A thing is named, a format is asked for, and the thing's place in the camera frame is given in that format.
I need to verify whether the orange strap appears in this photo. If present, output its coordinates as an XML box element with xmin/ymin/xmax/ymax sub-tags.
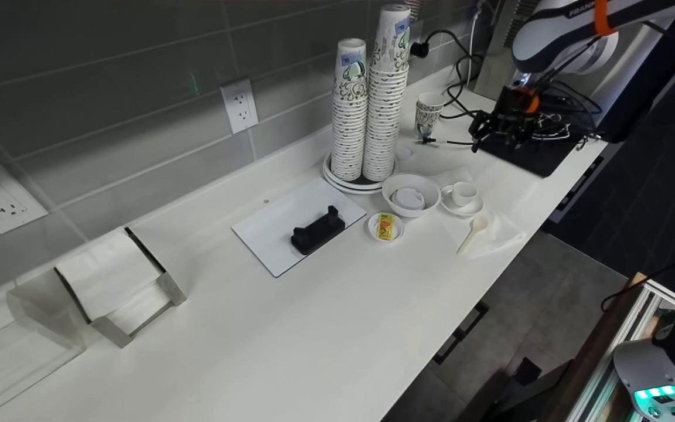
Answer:
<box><xmin>591</xmin><ymin>0</ymin><xmax>615</xmax><ymax>38</ymax></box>

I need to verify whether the black power plug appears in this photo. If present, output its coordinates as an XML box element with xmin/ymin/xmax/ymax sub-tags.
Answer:
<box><xmin>407</xmin><ymin>38</ymin><xmax>434</xmax><ymax>61</ymax></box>

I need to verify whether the yellow food piece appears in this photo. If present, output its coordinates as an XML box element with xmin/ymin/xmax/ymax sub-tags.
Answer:
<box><xmin>376</xmin><ymin>212</ymin><xmax>398</xmax><ymax>241</ymax></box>

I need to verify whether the white napkin holder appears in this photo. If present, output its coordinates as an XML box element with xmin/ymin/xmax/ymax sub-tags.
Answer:
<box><xmin>50</xmin><ymin>224</ymin><xmax>190</xmax><ymax>351</ymax></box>

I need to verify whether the white lidded cup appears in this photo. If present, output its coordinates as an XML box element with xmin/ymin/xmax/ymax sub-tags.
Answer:
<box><xmin>438</xmin><ymin>190</ymin><xmax>485</xmax><ymax>220</ymax></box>

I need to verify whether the wooden cart frame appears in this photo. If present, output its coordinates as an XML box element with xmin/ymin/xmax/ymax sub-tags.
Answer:
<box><xmin>543</xmin><ymin>269</ymin><xmax>675</xmax><ymax>422</ymax></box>

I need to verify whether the tall patterned paper cup stack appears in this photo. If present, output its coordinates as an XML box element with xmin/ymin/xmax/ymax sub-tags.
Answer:
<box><xmin>360</xmin><ymin>3</ymin><xmax>415</xmax><ymax>185</ymax></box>

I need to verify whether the short patterned paper cup stack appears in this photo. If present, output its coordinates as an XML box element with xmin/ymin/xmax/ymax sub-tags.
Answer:
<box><xmin>327</xmin><ymin>36</ymin><xmax>369</xmax><ymax>185</ymax></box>

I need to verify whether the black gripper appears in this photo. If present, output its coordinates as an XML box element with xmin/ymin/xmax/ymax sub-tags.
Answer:
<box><xmin>466</xmin><ymin>84</ymin><xmax>591</xmax><ymax>180</ymax></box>

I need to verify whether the clear acrylic holder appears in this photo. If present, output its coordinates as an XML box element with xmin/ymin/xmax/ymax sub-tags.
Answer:
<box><xmin>0</xmin><ymin>268</ymin><xmax>91</xmax><ymax>422</ymax></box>

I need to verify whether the black drawer handle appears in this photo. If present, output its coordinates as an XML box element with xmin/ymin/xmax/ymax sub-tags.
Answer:
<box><xmin>431</xmin><ymin>299</ymin><xmax>490</xmax><ymax>367</ymax></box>

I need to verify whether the single patterned paper cup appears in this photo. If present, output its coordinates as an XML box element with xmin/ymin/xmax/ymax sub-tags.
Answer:
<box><xmin>413</xmin><ymin>90</ymin><xmax>452</xmax><ymax>140</ymax></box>

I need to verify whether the black block object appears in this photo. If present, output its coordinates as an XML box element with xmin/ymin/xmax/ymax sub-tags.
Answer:
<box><xmin>288</xmin><ymin>203</ymin><xmax>348</xmax><ymax>258</ymax></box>

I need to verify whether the small white dish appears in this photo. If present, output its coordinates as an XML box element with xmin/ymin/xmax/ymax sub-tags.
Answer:
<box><xmin>363</xmin><ymin>209</ymin><xmax>407</xmax><ymax>246</ymax></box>

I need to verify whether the white tea cup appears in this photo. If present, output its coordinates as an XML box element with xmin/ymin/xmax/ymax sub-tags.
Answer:
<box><xmin>447</xmin><ymin>180</ymin><xmax>479</xmax><ymax>209</ymax></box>

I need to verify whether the white plastic spoon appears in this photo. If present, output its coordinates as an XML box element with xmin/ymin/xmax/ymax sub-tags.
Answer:
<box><xmin>455</xmin><ymin>215</ymin><xmax>490</xmax><ymax>258</ymax></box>

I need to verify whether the clear plastic sheet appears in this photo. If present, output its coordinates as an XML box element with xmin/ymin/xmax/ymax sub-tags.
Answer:
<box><xmin>442</xmin><ymin>203</ymin><xmax>536</xmax><ymax>262</ymax></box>

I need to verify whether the white cutting board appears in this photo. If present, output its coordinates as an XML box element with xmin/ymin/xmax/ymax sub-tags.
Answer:
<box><xmin>230</xmin><ymin>178</ymin><xmax>369</xmax><ymax>281</ymax></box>

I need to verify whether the white bowl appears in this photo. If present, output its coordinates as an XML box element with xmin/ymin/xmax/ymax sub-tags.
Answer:
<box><xmin>380</xmin><ymin>170</ymin><xmax>442</xmax><ymax>222</ymax></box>

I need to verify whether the white plate stack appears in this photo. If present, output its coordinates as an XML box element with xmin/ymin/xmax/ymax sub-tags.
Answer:
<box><xmin>318</xmin><ymin>149</ymin><xmax>386</xmax><ymax>199</ymax></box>

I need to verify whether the dark cabinet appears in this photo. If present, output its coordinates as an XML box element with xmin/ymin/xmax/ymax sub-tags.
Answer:
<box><xmin>543</xmin><ymin>18</ymin><xmax>675</xmax><ymax>292</ymax></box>

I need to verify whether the white robot base green light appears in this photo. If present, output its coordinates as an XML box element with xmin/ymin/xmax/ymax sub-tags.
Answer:
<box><xmin>611</xmin><ymin>309</ymin><xmax>675</xmax><ymax>422</ymax></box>

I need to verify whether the black power cable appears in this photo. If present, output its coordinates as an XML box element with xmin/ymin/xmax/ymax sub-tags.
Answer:
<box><xmin>422</xmin><ymin>26</ymin><xmax>503</xmax><ymax>125</ymax></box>

